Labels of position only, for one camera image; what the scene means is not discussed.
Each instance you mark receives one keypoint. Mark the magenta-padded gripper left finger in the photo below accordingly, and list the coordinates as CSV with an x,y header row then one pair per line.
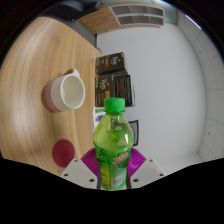
x,y
78,173

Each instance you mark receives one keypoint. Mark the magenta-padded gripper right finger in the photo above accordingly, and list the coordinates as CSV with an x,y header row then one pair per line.
x,y
146,171

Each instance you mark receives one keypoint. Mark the green drink bottle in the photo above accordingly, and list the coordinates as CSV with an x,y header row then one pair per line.
x,y
112,150

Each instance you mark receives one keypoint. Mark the flat round red coaster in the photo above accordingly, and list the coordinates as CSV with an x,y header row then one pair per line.
x,y
63,153

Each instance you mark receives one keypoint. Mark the white and pink ribbed mug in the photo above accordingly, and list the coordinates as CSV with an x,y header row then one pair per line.
x,y
63,93

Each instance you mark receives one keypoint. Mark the small dark brown box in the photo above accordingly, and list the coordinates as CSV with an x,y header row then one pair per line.
x,y
111,62

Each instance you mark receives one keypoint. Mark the wooden shelf cabinet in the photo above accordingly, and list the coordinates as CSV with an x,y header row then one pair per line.
x,y
133,15

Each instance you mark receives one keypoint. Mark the black sofa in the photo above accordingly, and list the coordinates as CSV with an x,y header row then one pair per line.
x,y
71,8

